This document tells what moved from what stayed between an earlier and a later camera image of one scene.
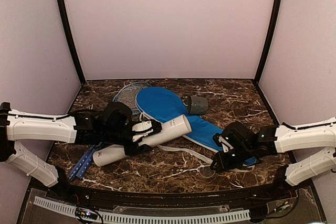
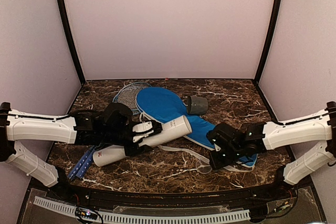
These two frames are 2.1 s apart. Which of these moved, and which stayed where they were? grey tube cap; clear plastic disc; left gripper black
Moved: clear plastic disc
Stayed: grey tube cap; left gripper black
